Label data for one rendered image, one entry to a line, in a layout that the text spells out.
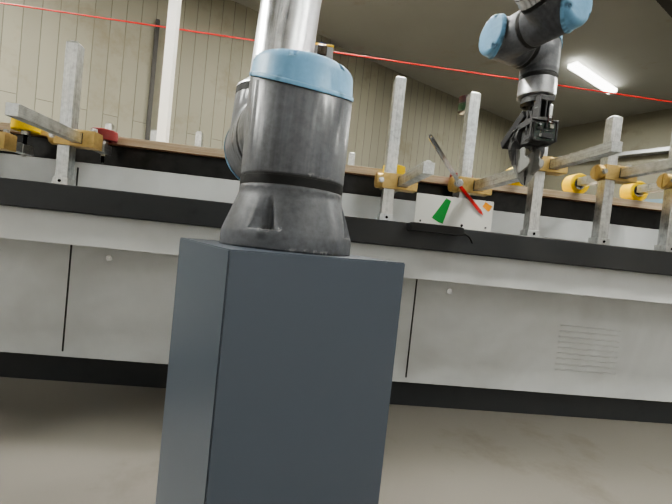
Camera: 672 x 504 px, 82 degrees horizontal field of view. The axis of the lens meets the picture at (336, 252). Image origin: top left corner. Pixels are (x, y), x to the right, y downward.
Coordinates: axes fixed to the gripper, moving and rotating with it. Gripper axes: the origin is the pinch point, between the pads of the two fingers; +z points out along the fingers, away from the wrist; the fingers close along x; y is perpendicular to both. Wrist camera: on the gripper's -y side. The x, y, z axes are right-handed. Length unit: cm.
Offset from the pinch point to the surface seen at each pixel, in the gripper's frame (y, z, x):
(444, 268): -29.3, 25.4, -7.3
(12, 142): -29, 1, -145
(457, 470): -10, 82, -4
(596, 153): -5.4, -11.3, 23.5
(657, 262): -25, 16, 65
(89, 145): -26, 0, -121
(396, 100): -26.3, -26.5, -30.0
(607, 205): -27, -2, 46
